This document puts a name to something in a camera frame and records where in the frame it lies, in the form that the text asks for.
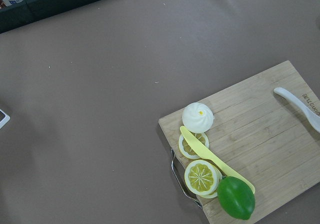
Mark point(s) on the white steamed bun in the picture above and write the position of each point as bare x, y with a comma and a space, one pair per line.
197, 117

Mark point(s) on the lemon slice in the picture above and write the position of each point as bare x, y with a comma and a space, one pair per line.
186, 150
202, 178

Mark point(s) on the white ceramic spoon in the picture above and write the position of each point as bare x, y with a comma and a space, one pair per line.
313, 119

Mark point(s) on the black storage bin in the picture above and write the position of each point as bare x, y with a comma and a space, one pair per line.
30, 11

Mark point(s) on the green lime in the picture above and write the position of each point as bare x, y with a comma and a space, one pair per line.
236, 198

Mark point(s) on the yellow plastic knife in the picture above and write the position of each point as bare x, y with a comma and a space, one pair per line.
202, 151

